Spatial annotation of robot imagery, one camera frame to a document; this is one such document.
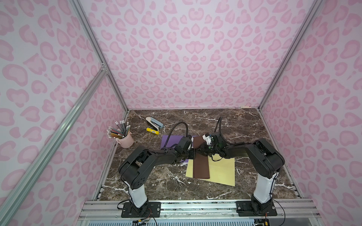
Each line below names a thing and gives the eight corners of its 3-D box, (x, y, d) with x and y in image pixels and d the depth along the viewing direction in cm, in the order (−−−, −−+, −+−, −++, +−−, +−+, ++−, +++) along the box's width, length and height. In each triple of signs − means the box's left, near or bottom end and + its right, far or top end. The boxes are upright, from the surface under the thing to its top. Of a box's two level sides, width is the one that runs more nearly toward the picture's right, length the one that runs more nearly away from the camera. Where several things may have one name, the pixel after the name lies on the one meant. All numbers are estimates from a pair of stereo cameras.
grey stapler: (145, 121, 114) (144, 118, 111) (151, 117, 118) (150, 113, 115) (157, 132, 108) (156, 129, 105) (164, 126, 111) (163, 123, 108)
